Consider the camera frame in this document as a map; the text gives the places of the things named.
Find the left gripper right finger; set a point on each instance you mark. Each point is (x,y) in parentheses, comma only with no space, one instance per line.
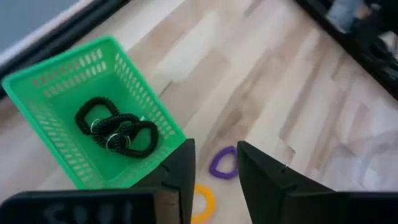
(264,186)

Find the green plastic basket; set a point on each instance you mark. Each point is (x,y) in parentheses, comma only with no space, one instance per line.
(102,165)

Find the clear plastic tray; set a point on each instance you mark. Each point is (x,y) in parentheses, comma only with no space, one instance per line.
(367,161)

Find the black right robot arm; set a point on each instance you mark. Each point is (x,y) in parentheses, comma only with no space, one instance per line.
(382,53)

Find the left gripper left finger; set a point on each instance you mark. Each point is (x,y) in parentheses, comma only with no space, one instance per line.
(177,168)

